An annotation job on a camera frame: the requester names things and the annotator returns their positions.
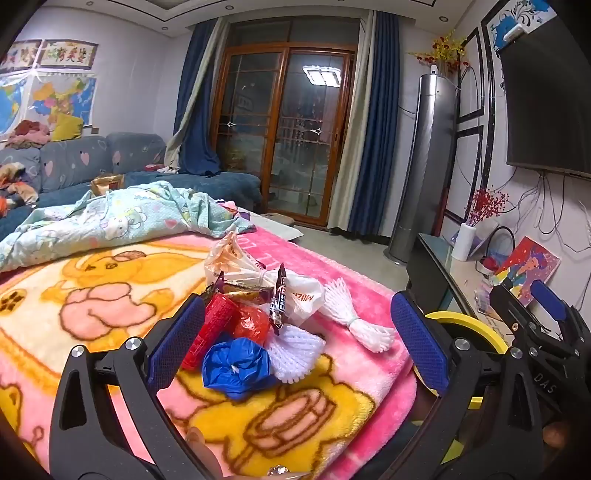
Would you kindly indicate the black wall television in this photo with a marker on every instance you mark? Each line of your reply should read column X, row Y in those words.
column 549, row 101

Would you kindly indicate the red berry branches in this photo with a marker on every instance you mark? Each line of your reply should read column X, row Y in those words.
column 485, row 205

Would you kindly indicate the dark purple candy wrapper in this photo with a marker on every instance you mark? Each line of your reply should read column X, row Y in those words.
column 214, row 286

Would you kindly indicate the red ribbed plastic wrapper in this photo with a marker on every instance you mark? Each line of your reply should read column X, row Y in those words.
column 210, row 330

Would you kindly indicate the world map poster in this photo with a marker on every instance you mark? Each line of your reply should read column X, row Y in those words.
column 11, row 106

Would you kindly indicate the pink red clothes pile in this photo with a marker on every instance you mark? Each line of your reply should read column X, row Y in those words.
column 27, row 131

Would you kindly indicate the yellow rimmed black trash bin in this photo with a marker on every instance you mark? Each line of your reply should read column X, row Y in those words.
column 461, row 319

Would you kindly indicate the white printed plastic bag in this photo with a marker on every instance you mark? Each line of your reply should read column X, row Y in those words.
column 302, row 297

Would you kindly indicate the country map poster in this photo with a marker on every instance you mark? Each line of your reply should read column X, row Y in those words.
column 60, row 97

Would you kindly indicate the grey tower air conditioner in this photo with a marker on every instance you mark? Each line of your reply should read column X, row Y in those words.
column 429, row 161

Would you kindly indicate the wooden glass sliding door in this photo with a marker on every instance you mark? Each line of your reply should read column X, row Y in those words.
column 286, row 129

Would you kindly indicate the clear orange printed plastic bag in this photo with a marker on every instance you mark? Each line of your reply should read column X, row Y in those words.
column 235, row 258

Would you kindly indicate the red plastic bag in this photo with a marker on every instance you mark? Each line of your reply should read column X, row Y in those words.
column 251, row 325

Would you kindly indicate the golden snack bag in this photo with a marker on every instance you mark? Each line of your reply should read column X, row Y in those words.
column 106, row 182

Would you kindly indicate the blue plastic bag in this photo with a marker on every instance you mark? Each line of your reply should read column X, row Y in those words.
column 235, row 369

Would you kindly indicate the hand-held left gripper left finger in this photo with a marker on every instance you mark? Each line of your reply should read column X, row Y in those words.
column 178, row 339

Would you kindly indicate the yellow red artificial flowers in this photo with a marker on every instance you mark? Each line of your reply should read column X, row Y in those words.
column 443, row 48

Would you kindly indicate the orange patterned cloth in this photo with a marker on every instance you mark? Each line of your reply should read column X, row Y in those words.
column 18, row 184

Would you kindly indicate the white marble coffee table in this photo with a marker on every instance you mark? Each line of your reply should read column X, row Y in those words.
column 281, row 228

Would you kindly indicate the white foam fruit net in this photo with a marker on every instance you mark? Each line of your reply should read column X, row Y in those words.
column 295, row 353
column 355, row 318

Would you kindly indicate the brown yellow snack wrapper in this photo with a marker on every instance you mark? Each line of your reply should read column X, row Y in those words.
column 249, row 293

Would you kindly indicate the white cloth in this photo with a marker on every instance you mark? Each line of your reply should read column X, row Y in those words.
column 167, row 170

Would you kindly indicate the pink cartoon bear blanket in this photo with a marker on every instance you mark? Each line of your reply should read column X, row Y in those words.
column 115, row 286

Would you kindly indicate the blue heart pattern sofa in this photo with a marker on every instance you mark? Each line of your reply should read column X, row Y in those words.
column 221, row 182

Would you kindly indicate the blue beige curtain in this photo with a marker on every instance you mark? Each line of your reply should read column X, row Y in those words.
column 196, row 115
column 369, row 138

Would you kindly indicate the blue floral wall picture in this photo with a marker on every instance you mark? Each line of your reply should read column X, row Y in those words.
column 512, row 18

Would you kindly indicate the yellow pillow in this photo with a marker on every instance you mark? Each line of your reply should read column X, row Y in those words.
column 67, row 127

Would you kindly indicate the television cabinet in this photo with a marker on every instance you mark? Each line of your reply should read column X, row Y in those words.
column 438, row 258

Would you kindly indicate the colourful figure painting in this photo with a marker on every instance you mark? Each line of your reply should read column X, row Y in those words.
column 526, row 272

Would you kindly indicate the white ribbed vase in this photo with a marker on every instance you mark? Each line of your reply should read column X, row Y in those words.
column 463, row 242

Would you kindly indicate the framed embroidery wall picture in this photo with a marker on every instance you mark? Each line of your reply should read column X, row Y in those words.
column 67, row 54
column 21, row 55

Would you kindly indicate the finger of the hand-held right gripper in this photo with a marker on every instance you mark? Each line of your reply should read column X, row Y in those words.
column 512, row 309
column 549, row 300

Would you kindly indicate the person's right hand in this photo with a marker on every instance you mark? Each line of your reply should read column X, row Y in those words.
column 555, row 435

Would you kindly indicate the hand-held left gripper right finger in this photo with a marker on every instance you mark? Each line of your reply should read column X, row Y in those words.
column 420, row 344

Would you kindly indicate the white purple picture board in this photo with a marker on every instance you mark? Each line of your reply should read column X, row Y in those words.
column 482, row 240

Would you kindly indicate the light blue cartoon quilt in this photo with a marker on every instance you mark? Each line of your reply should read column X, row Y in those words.
column 115, row 217

